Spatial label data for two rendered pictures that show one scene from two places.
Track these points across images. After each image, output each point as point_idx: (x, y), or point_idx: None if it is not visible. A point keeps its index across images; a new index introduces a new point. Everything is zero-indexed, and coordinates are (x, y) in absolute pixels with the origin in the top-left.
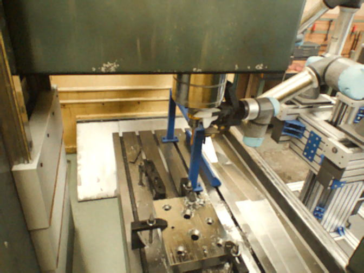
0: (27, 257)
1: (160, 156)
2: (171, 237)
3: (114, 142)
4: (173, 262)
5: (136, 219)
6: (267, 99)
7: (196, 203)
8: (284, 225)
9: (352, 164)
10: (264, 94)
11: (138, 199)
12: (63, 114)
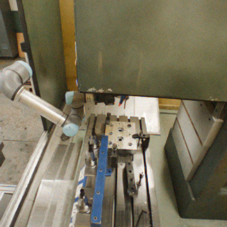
0: None
1: (116, 216)
2: (131, 130)
3: None
4: (133, 122)
5: (143, 163)
6: (74, 90)
7: (112, 142)
8: (42, 171)
9: None
10: (55, 110)
11: (142, 171)
12: None
